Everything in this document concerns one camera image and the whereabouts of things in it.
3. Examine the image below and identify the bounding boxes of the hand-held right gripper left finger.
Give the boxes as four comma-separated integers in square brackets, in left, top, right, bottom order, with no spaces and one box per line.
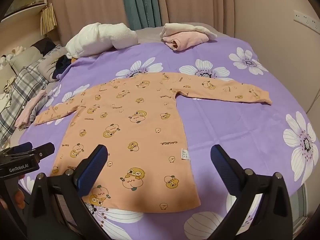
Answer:
[27,144,108,240]

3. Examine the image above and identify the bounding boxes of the plaid blanket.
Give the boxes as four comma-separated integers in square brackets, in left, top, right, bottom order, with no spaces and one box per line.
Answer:
[0,60,49,148]

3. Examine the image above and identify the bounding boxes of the cream plush toy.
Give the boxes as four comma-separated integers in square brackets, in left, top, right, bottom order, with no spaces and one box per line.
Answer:
[0,47,24,68]

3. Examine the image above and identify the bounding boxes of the navy cloth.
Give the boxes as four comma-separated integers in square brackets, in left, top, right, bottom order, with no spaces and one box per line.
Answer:
[52,55,73,80]

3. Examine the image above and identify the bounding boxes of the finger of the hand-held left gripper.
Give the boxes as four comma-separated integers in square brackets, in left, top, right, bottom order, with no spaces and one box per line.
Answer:
[15,142,55,161]
[0,142,33,155]

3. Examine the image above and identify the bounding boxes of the pink cloth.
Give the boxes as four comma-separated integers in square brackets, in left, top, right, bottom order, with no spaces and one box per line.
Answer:
[15,90,48,130]

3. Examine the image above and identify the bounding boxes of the purple floral bedsheet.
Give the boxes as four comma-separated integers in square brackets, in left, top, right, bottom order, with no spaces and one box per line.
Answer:
[15,36,320,240]

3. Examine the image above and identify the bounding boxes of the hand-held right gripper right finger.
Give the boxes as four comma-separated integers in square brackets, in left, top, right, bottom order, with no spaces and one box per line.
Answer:
[210,144,293,240]

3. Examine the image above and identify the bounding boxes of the person's left hand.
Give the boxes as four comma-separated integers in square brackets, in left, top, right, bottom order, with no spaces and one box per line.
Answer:
[13,187,25,204]

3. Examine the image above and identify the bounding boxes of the white wall shelf unit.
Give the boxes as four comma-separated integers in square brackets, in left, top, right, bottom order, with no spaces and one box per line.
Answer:
[0,1,48,23]

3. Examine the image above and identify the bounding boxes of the pink folded garment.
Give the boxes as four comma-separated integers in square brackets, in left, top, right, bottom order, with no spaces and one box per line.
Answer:
[162,31,209,51]

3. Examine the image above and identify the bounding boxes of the straw tassel bundle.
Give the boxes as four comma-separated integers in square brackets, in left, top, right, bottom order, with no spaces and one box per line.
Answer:
[40,3,58,35]

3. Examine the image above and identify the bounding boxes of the teal curtain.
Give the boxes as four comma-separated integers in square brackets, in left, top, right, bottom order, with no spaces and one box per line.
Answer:
[121,0,162,30]

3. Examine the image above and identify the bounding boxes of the floral patterned cushion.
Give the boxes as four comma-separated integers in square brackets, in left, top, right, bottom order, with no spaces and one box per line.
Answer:
[3,76,18,94]

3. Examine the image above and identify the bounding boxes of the grey cloth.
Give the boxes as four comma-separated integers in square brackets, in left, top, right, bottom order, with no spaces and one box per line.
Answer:
[29,97,50,122]

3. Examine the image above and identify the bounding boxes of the orange cartoon print shirt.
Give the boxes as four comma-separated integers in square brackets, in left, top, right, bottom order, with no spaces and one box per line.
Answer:
[34,72,273,214]

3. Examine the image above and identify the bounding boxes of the grey pillow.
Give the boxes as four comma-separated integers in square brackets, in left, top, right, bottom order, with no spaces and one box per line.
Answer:
[37,44,65,82]

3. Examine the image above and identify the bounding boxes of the white power strip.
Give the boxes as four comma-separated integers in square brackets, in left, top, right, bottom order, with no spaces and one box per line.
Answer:
[293,10,320,29]

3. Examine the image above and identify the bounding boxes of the beige pillow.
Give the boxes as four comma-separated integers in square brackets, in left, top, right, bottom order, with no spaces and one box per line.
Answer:
[9,46,42,73]

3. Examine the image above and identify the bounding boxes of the white plush blanket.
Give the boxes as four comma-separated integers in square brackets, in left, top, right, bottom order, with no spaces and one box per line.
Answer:
[65,22,138,58]

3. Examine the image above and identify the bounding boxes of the cream folded garment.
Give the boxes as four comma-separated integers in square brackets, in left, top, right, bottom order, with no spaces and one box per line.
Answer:
[160,23,218,40]

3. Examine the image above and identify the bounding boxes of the dark brown pillow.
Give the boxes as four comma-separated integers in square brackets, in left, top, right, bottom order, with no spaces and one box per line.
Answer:
[31,37,57,55]

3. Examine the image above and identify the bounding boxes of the beige curtain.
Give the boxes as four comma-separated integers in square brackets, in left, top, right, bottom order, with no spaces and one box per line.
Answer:
[46,0,240,45]

